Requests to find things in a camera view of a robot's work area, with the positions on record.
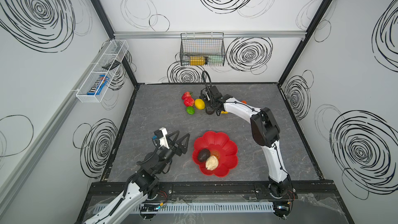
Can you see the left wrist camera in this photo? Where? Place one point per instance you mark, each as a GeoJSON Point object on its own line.
{"type": "Point", "coordinates": [160, 139]}

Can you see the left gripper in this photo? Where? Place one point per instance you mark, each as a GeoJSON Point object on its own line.
{"type": "Point", "coordinates": [173, 144]}

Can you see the black remote control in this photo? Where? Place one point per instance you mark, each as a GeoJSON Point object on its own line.
{"type": "Point", "coordinates": [112, 65]}

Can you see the green lime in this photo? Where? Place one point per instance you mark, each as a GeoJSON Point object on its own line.
{"type": "Point", "coordinates": [190, 110]}

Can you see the dark avocado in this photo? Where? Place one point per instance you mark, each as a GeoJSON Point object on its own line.
{"type": "Point", "coordinates": [203, 155]}

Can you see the black wire wall basket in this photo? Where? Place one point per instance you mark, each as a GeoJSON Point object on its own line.
{"type": "Point", "coordinates": [201, 44]}

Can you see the red flower-shaped fruit bowl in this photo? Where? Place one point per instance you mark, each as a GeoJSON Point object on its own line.
{"type": "Point", "coordinates": [221, 147]}

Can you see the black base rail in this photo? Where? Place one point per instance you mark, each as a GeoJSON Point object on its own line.
{"type": "Point", "coordinates": [259, 189]}

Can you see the red strawberry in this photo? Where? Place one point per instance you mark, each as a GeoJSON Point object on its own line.
{"type": "Point", "coordinates": [186, 95]}

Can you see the yellow lemon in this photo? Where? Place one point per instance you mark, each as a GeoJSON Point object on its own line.
{"type": "Point", "coordinates": [199, 104]}

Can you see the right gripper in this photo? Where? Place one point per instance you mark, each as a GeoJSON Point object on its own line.
{"type": "Point", "coordinates": [212, 98]}

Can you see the red apple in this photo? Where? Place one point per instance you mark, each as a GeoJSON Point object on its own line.
{"type": "Point", "coordinates": [189, 102]}

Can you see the blue candy packet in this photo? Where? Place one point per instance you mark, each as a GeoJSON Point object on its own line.
{"type": "Point", "coordinates": [99, 84]}

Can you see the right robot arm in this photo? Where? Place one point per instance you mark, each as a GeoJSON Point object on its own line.
{"type": "Point", "coordinates": [265, 132]}

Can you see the cream garlic bulb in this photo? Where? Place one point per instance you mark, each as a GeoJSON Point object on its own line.
{"type": "Point", "coordinates": [212, 163]}

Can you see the green box in basket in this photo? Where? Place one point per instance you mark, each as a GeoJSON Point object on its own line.
{"type": "Point", "coordinates": [216, 60]}

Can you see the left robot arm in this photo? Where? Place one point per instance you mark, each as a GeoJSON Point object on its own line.
{"type": "Point", "coordinates": [144, 183]}

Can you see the white slotted cable duct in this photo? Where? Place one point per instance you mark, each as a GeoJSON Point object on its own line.
{"type": "Point", "coordinates": [223, 207]}

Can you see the white wire wall shelf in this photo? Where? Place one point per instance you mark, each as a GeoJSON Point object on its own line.
{"type": "Point", "coordinates": [110, 51]}

